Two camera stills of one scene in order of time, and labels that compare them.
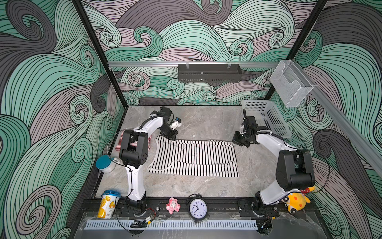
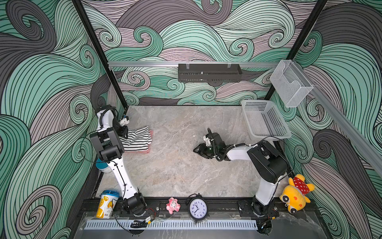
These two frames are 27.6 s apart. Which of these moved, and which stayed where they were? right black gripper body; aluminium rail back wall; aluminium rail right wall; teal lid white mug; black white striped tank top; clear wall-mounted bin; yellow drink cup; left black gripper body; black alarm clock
Moved: left black gripper body; right black gripper body; black white striped tank top
Stayed: clear wall-mounted bin; aluminium rail right wall; yellow drink cup; black alarm clock; aluminium rail back wall; teal lid white mug
